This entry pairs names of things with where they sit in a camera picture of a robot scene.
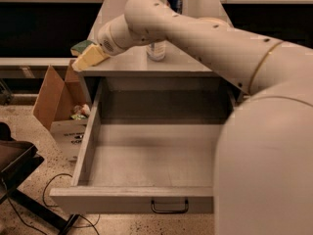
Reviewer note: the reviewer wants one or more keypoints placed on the open grey top drawer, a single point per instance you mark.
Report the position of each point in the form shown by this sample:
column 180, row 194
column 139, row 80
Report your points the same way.
column 124, row 163

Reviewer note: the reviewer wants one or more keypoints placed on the brown cardboard box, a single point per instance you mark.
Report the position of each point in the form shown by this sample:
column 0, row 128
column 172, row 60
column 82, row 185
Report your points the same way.
column 59, row 99

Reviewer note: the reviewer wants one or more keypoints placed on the grey drawer cabinet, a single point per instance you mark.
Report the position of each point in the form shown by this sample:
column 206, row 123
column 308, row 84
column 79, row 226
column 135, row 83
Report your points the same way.
column 176, row 87

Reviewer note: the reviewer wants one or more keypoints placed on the clear plastic water bottle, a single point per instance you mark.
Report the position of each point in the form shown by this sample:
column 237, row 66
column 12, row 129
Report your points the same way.
column 156, row 51

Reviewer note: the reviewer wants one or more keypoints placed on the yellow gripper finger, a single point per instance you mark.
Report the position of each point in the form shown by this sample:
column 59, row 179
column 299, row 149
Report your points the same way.
column 91, row 56

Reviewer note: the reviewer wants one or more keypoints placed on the green and yellow sponge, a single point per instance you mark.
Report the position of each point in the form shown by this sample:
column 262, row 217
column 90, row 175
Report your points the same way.
column 78, row 48

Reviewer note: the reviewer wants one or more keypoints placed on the black drawer handle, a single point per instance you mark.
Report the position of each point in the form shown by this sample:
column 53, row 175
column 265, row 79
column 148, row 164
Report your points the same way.
column 169, row 208

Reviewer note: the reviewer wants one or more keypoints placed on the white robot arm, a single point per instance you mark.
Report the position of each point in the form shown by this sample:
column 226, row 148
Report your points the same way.
column 263, row 168

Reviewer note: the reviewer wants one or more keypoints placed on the blue soda can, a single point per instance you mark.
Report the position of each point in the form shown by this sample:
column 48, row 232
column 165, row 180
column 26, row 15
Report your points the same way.
column 175, row 5

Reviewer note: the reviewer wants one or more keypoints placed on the black chair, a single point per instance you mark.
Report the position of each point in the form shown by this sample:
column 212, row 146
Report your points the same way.
column 18, row 160

